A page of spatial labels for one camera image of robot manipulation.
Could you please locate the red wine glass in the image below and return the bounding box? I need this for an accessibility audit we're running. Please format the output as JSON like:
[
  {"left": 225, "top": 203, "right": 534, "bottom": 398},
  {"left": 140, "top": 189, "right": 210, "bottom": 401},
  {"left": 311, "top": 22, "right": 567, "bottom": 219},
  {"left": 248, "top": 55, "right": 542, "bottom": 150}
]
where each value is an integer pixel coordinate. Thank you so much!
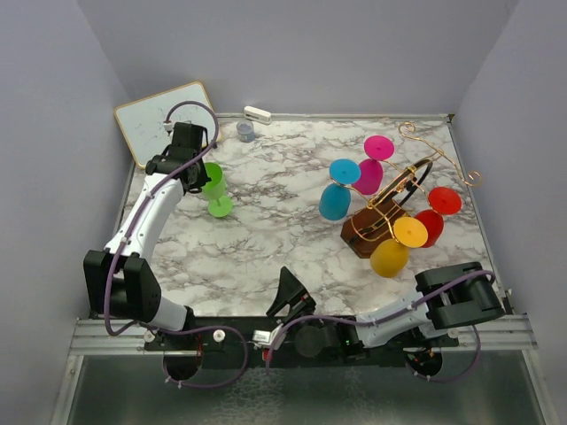
[{"left": 415, "top": 187, "right": 462, "bottom": 248}]

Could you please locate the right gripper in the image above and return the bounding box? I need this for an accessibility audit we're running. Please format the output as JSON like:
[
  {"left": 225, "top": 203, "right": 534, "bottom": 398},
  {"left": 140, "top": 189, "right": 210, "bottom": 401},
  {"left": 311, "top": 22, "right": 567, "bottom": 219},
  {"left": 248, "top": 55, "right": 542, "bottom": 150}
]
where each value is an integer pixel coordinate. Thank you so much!
[{"left": 268, "top": 266, "right": 323, "bottom": 333}]

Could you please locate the yellow wine glass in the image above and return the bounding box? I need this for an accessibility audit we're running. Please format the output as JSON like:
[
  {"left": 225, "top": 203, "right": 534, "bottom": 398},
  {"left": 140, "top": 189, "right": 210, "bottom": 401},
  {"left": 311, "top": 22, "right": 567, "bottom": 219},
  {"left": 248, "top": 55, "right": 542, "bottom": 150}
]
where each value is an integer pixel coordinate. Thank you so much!
[{"left": 369, "top": 216, "right": 429, "bottom": 278}]

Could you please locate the gold wire wine glass rack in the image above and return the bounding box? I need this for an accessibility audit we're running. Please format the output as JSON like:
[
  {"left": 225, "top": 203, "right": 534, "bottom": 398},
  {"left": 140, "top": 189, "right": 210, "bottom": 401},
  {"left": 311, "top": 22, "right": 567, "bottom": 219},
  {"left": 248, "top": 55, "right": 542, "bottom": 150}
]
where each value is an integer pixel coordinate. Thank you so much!
[{"left": 340, "top": 121, "right": 482, "bottom": 259}]

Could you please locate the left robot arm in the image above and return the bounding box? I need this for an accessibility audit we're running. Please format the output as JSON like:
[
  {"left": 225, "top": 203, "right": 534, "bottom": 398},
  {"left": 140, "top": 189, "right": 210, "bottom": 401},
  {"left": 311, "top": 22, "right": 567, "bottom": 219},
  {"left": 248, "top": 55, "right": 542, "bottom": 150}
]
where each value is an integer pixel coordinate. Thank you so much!
[{"left": 83, "top": 122, "right": 216, "bottom": 350}]

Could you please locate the green wine glass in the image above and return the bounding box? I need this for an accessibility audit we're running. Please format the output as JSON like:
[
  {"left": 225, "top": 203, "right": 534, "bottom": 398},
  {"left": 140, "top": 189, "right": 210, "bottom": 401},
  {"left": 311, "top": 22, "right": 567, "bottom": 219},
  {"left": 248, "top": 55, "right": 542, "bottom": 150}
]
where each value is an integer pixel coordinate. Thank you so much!
[{"left": 202, "top": 162, "right": 233, "bottom": 218}]

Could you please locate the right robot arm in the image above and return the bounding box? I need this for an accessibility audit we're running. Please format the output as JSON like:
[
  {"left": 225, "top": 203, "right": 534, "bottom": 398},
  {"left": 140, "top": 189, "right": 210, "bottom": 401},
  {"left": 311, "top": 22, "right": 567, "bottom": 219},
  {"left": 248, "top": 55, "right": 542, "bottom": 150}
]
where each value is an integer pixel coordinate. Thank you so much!
[{"left": 263, "top": 262, "right": 505, "bottom": 367}]

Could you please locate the blue wine glass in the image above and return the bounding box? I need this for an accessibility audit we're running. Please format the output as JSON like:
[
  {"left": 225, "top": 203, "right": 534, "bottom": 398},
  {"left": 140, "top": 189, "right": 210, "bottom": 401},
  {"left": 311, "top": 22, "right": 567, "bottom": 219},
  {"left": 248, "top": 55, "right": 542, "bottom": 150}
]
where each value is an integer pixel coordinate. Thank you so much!
[{"left": 319, "top": 158, "right": 361, "bottom": 221}]

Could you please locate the white whiteboard eraser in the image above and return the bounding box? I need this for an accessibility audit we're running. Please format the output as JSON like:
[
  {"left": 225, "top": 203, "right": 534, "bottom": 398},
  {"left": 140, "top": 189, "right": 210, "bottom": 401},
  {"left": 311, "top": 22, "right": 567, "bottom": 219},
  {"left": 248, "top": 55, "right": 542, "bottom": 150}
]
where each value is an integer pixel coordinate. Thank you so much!
[{"left": 243, "top": 105, "right": 272, "bottom": 125}]

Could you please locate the small whiteboard with wooden frame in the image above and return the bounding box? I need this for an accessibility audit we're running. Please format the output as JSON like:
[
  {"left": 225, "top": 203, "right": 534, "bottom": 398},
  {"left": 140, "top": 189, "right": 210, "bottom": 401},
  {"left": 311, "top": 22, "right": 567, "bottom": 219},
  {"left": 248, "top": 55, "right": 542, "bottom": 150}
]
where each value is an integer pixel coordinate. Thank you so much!
[{"left": 114, "top": 81, "right": 213, "bottom": 169}]

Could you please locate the magenta wine glass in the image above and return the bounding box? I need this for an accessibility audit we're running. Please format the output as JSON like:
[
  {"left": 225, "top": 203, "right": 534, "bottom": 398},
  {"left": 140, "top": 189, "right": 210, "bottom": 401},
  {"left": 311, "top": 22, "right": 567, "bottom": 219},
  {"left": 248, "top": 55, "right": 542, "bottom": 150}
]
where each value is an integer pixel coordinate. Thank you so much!
[{"left": 353, "top": 135, "right": 395, "bottom": 196}]

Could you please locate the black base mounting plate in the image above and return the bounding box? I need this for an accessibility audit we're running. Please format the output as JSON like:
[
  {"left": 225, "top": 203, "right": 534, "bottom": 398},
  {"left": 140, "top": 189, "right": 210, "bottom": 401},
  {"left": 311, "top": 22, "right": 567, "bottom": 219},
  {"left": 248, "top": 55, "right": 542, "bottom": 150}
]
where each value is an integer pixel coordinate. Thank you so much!
[{"left": 144, "top": 316, "right": 458, "bottom": 370}]

